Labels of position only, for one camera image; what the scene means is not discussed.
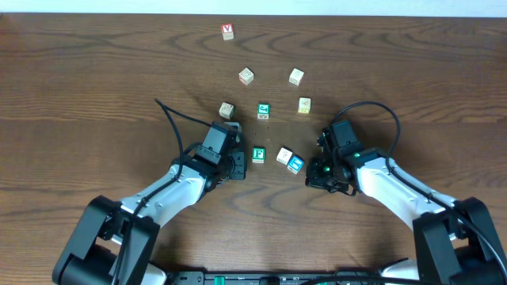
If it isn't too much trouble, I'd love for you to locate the wooden block left middle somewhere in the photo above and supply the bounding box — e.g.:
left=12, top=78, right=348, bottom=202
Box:
left=219, top=102, right=235, bottom=120

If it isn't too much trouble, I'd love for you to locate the blue E wooden block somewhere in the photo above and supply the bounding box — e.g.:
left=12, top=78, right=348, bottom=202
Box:
left=287, top=155, right=304, bottom=174

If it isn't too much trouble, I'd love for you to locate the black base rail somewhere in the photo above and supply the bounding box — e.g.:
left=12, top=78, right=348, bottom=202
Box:
left=165, top=271, right=379, bottom=285

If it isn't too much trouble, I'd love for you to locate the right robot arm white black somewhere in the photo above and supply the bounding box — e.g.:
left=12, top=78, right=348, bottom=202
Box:
left=305, top=148, right=506, bottom=284

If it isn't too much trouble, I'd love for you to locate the red V wooden block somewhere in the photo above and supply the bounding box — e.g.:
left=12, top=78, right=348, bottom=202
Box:
left=221, top=23, right=234, bottom=40

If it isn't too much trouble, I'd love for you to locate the wooden block red side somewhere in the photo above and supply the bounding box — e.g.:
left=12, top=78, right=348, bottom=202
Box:
left=238, top=67, right=254, bottom=86

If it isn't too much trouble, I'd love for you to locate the wooden block yellow side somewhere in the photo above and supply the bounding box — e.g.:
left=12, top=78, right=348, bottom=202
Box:
left=298, top=97, right=311, bottom=114

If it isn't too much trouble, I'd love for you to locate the plain wooden block upper right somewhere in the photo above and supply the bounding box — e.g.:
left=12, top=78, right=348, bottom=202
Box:
left=289, top=68, right=304, bottom=86

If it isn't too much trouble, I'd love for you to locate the green J wooden block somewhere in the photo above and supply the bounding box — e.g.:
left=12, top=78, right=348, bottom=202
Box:
left=257, top=103, right=270, bottom=120

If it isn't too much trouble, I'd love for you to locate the right black camera cable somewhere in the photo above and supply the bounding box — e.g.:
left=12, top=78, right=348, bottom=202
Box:
left=328, top=101, right=507, bottom=274

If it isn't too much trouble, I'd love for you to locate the green F wooden block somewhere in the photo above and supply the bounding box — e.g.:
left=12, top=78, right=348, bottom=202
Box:
left=252, top=147, right=265, bottom=164

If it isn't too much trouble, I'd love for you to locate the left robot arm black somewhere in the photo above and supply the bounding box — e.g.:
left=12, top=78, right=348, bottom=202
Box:
left=51, top=131, right=246, bottom=284

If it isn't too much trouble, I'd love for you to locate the wooden block green trim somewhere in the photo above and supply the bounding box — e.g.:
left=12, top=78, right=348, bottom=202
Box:
left=276, top=147, right=293, bottom=165

